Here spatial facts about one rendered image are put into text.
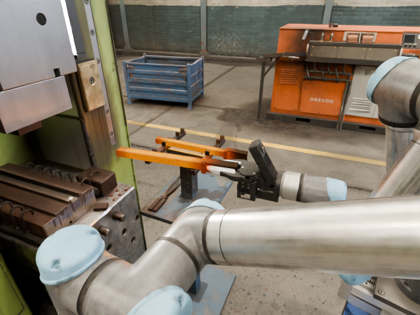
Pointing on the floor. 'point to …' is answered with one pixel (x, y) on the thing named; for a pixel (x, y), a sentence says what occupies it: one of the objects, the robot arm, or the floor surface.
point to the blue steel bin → (164, 78)
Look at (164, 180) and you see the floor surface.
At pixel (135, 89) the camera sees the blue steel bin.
